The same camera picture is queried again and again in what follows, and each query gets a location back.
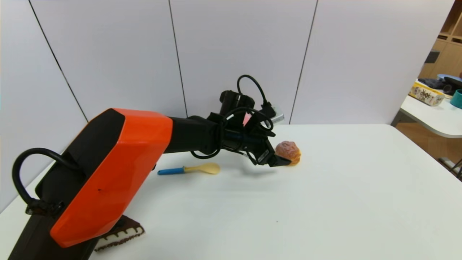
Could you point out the chocolate blueberry cake slice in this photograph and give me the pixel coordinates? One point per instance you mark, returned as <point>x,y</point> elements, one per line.
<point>124,233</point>

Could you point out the white side table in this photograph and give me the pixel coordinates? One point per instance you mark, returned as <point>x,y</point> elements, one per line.
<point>433,119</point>

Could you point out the yellow printed cardboard box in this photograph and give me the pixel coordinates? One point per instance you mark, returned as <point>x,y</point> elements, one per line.
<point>425,95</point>

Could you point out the black round object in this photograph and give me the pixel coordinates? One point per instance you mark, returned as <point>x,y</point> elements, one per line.
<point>453,86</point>

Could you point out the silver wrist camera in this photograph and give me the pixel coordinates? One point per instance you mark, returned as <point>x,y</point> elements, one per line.
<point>277,115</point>

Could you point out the pink plush peach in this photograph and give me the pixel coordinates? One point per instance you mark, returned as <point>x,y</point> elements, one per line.
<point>247,119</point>

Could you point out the metal chair base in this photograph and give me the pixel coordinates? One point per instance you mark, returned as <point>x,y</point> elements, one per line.
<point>453,168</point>

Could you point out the black wrist mount block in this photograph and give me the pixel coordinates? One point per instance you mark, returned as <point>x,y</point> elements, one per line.
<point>234,101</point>

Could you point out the orange and black left arm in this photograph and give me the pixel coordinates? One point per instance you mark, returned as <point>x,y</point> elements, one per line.
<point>119,162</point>

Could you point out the teal cup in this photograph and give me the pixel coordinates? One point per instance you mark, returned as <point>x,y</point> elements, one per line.
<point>457,99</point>

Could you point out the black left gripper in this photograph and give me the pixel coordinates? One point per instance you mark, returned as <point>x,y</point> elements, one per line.
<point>264,155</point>

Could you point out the dark folded cloth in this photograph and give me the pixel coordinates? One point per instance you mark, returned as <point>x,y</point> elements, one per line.
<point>431,83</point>

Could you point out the blue plate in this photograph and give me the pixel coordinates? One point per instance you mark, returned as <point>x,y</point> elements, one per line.
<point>445,76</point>

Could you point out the brown cream puff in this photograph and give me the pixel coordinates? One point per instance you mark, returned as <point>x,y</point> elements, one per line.
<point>290,151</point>

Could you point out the wooden shelf unit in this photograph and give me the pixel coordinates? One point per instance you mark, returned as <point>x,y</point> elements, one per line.
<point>447,54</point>

